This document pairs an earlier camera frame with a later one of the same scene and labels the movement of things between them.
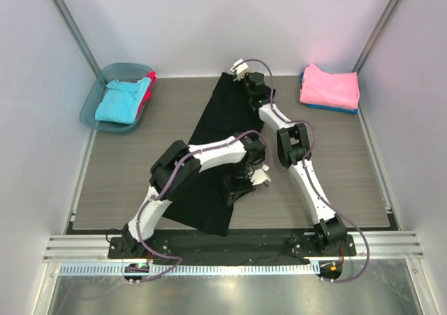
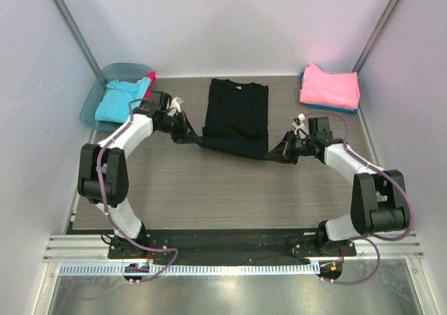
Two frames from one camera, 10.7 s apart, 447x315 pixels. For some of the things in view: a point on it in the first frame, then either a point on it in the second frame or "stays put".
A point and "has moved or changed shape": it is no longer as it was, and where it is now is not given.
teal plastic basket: x=112 y=72 stays put
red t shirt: x=152 y=75 stays put
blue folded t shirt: x=329 y=109 stays put
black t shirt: x=231 y=111 has moved or changed shape
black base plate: x=231 y=244 stays put
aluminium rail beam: x=371 y=246 stays put
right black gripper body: x=249 y=81 -> x=288 y=147
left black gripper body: x=236 y=184 -> x=178 y=126
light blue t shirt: x=121 y=100 stays put
